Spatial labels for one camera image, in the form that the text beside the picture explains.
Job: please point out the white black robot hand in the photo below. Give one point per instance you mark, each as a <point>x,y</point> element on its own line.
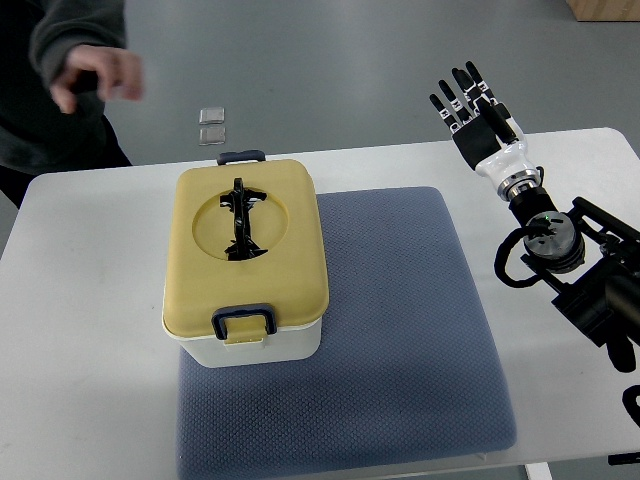
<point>489,140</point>

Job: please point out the yellow storage box lid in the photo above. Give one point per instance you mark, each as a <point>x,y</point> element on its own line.
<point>245,243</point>

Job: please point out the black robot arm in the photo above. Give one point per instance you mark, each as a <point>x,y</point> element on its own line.
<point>589,257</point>

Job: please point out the dark grey sleeve forearm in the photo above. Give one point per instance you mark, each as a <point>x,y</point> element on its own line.
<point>63,25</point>

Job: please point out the brown cardboard box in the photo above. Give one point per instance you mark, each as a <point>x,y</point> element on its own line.
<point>605,10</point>

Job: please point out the white storage box base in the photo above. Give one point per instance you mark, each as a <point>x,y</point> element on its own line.
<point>248,343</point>

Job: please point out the person's hand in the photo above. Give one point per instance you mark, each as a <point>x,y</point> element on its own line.
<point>119,73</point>

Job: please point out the upper floor metal plate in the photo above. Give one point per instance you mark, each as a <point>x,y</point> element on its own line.
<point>211,115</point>

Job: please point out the blue padded mat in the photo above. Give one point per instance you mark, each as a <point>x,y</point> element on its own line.
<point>406,371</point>

